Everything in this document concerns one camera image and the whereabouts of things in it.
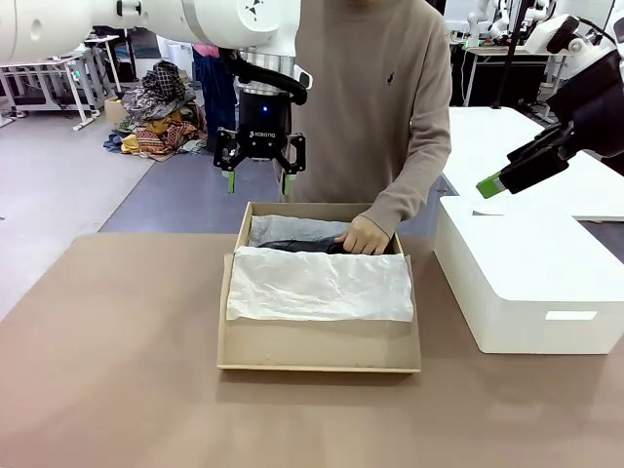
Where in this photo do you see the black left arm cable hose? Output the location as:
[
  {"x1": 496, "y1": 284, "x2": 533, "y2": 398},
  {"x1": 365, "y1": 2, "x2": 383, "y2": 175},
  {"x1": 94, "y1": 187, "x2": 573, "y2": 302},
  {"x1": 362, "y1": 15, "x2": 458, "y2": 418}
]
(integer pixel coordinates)
[{"x1": 220, "y1": 46, "x2": 309, "y2": 106}]

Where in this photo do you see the background table with robots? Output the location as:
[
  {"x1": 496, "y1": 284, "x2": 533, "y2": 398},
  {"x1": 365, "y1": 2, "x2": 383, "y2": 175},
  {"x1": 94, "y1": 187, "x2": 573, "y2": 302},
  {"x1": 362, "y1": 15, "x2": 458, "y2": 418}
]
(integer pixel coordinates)
[{"x1": 450, "y1": 43, "x2": 577, "y2": 109}]

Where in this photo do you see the white foam box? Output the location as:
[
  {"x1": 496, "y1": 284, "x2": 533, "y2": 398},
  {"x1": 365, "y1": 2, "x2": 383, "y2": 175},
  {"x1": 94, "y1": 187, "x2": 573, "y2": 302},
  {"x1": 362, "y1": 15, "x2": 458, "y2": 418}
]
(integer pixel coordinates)
[{"x1": 433, "y1": 194, "x2": 624, "y2": 356}]

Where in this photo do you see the small white desk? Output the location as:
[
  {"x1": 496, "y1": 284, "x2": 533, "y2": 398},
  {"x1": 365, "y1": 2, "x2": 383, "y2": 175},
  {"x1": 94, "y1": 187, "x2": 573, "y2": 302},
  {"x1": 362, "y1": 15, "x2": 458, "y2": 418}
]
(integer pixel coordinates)
[{"x1": 85, "y1": 34, "x2": 123, "y2": 94}]

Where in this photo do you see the brown cardboard shoe box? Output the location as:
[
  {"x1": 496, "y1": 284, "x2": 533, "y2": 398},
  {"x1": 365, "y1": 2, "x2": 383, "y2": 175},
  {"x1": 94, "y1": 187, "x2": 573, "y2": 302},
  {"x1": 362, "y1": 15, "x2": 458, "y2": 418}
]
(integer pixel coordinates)
[{"x1": 216, "y1": 201, "x2": 422, "y2": 374}]

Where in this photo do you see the small cardboard box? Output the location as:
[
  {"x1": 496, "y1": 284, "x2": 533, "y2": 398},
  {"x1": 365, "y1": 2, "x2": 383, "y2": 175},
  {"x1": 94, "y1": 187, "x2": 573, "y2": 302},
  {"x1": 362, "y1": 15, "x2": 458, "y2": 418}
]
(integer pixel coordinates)
[{"x1": 104, "y1": 97, "x2": 128, "y2": 123}]

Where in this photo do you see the white tissue paper sheet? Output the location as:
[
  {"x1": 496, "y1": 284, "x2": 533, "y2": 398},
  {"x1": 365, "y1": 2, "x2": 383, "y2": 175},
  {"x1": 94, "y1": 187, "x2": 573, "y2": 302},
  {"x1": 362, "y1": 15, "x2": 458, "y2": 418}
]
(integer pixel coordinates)
[{"x1": 226, "y1": 214, "x2": 416, "y2": 324}]

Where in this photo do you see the grey metal-legged desk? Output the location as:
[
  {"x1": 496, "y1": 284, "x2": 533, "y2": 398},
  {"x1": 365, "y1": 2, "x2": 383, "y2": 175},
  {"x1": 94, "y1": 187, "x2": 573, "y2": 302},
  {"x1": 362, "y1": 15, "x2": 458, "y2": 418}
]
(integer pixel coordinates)
[{"x1": 0, "y1": 48, "x2": 101, "y2": 132}]

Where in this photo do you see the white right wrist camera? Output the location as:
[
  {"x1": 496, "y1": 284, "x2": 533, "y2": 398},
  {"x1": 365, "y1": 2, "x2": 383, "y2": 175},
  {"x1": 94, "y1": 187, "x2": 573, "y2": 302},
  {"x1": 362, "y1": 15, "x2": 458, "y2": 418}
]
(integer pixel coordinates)
[{"x1": 524, "y1": 14, "x2": 594, "y2": 56}]

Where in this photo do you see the person's left hand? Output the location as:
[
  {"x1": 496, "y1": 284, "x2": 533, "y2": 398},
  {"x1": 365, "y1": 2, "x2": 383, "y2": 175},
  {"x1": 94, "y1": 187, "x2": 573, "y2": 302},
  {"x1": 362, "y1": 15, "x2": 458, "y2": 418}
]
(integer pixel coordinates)
[{"x1": 334, "y1": 214, "x2": 394, "y2": 256}]

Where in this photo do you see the black vertical pole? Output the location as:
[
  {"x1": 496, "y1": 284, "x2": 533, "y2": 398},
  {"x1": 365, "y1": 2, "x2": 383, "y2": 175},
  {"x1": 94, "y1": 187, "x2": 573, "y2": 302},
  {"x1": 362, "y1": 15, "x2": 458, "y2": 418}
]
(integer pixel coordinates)
[{"x1": 490, "y1": 0, "x2": 530, "y2": 110}]

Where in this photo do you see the person in beige sweater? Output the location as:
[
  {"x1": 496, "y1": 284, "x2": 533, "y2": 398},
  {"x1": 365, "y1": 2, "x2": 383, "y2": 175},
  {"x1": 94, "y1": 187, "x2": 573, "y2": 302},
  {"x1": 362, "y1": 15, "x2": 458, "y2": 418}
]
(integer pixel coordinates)
[{"x1": 280, "y1": 0, "x2": 453, "y2": 241}]

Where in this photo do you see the pile of patterned clothes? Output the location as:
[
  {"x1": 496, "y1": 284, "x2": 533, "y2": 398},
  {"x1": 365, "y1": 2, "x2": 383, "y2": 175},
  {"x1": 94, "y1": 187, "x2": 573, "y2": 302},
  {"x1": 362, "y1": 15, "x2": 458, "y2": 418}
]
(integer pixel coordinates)
[{"x1": 103, "y1": 59, "x2": 209, "y2": 160}]

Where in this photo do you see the person in pink hoodie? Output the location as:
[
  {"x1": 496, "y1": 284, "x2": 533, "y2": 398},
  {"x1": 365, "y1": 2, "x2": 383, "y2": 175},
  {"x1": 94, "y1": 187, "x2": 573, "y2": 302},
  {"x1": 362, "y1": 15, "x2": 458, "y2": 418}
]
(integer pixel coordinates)
[{"x1": 191, "y1": 42, "x2": 240, "y2": 153}]

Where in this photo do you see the black buckled leather shoe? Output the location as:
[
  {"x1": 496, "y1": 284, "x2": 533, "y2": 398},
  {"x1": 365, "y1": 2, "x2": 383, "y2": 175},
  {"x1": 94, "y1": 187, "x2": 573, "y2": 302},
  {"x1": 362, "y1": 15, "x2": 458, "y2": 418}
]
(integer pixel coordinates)
[{"x1": 254, "y1": 235, "x2": 348, "y2": 255}]

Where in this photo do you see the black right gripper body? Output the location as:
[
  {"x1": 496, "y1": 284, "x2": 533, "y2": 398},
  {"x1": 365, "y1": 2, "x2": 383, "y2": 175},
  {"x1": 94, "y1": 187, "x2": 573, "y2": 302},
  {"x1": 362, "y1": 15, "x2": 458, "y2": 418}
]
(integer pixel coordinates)
[{"x1": 546, "y1": 48, "x2": 624, "y2": 160}]

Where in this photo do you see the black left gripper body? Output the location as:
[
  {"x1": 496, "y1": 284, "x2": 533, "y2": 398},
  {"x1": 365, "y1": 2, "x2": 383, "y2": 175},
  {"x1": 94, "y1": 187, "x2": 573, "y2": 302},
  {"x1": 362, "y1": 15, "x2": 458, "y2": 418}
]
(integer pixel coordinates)
[{"x1": 238, "y1": 90, "x2": 294, "y2": 162}]

